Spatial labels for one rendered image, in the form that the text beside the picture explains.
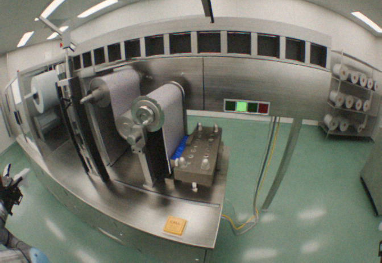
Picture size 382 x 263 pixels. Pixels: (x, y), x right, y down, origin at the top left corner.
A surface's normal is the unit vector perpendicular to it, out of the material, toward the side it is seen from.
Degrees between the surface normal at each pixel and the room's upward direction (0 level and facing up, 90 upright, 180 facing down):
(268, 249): 0
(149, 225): 0
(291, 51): 90
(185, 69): 90
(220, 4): 90
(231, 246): 0
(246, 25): 90
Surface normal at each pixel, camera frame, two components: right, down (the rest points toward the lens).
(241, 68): -0.26, 0.42
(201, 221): -0.04, -0.90
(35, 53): 0.97, 0.07
